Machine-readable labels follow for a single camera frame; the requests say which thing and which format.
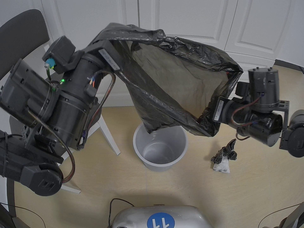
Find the black plastic bag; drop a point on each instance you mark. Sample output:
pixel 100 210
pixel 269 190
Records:
pixel 166 84

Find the crumpled black plastic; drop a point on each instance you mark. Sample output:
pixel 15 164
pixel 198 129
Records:
pixel 225 152

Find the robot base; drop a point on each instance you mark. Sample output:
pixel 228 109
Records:
pixel 133 218

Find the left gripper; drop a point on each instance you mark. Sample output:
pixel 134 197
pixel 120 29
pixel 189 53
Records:
pixel 73 113

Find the white trash bin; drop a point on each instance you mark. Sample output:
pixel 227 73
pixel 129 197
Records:
pixel 152 165

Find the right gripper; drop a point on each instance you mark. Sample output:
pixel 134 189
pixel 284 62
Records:
pixel 258 129

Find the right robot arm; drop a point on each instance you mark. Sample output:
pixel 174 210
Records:
pixel 263 89

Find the white wardrobe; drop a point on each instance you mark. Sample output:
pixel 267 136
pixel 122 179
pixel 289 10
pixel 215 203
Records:
pixel 190 13

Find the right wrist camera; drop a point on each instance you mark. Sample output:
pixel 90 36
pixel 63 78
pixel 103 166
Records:
pixel 242 88

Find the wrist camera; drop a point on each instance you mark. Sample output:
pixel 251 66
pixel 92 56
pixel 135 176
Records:
pixel 60 52
pixel 242 88

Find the dark grey white-legged chair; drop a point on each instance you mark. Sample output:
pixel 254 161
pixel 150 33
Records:
pixel 23 32

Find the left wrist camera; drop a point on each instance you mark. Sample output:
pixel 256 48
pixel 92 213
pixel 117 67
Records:
pixel 60 52

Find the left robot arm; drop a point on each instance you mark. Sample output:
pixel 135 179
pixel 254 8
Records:
pixel 21 91

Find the white printed wrapper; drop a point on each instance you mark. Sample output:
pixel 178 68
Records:
pixel 222 167

